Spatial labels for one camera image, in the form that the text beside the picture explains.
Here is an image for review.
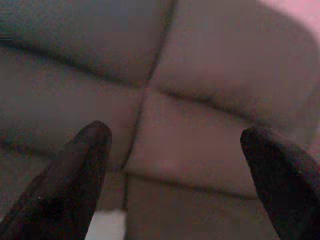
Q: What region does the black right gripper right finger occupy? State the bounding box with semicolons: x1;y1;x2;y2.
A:
239;126;320;240

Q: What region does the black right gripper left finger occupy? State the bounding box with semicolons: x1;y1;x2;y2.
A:
0;120;113;240

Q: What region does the green leather sofa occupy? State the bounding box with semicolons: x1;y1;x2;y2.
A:
0;0;320;240

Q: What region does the pink dotted pillow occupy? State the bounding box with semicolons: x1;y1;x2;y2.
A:
259;0;320;35

